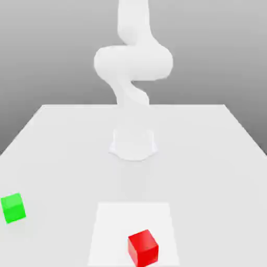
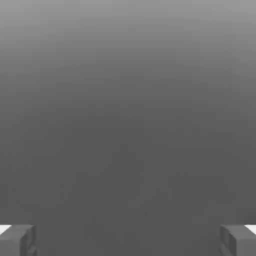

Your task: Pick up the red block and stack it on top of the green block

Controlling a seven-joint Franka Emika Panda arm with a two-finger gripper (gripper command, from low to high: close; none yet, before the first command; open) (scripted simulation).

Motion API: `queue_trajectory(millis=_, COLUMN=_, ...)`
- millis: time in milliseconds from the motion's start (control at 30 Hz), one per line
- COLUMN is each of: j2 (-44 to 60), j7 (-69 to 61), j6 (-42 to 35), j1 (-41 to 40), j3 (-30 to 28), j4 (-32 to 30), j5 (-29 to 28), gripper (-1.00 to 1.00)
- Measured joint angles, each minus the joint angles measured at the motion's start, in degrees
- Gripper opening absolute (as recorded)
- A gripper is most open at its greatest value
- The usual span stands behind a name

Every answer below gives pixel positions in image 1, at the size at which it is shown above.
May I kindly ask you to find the small green cube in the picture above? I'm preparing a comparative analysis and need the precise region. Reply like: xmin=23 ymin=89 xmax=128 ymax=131
xmin=0 ymin=192 xmax=27 ymax=224

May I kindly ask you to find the small red cube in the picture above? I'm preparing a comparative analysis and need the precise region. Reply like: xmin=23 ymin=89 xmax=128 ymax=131
xmin=127 ymin=228 xmax=160 ymax=267

